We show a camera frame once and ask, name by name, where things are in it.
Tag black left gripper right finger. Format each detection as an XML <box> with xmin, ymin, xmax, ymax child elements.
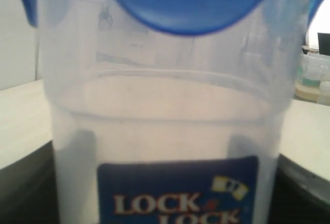
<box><xmin>230</xmin><ymin>134</ymin><xmax>329</xmax><ymax>223</ymax></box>

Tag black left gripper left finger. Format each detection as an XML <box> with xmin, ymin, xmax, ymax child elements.
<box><xmin>1</xmin><ymin>130</ymin><xmax>97</xmax><ymax>223</ymax></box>

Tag clear plastic container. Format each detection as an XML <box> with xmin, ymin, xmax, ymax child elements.
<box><xmin>38</xmin><ymin>12</ymin><xmax>304</xmax><ymax>223</ymax></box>

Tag background shelf items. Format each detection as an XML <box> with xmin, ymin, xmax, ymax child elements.
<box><xmin>294</xmin><ymin>33</ymin><xmax>329</xmax><ymax>106</ymax></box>

